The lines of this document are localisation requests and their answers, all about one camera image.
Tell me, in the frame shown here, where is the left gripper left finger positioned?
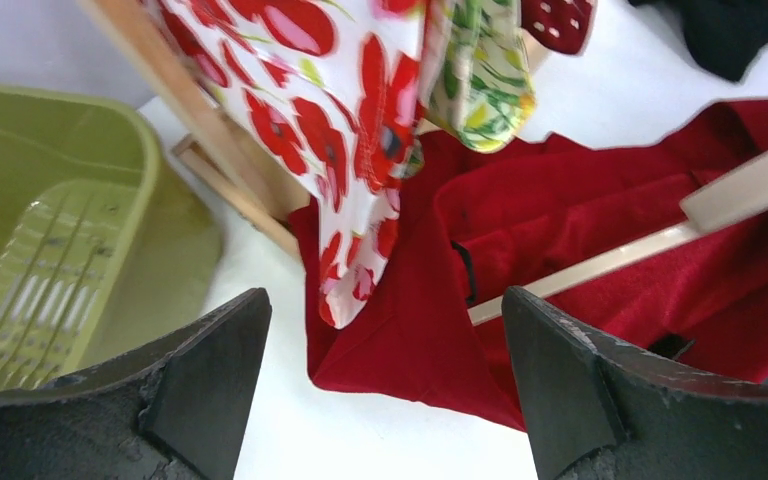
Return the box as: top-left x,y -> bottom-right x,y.
0,288 -> 272,479

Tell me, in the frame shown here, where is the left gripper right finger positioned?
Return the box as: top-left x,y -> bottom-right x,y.
502,287 -> 768,479

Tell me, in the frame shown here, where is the cream plastic hanger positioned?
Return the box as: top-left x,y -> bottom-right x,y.
467,129 -> 768,327

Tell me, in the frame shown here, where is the green plastic basket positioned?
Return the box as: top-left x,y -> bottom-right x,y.
0,85 -> 223,391

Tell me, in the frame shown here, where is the wooden clothes rack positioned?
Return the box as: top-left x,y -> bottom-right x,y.
79,0 -> 551,260

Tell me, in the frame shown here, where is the yellow floral print garment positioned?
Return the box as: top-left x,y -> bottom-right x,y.
420,1 -> 535,153

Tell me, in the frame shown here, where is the red poppy print garment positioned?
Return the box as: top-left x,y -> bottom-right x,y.
144,0 -> 426,329

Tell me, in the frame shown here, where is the dark red polka-dot garment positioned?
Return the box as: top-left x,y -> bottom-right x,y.
520,0 -> 598,55

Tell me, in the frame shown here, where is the black garment with flower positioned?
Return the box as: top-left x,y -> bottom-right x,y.
628,0 -> 768,85

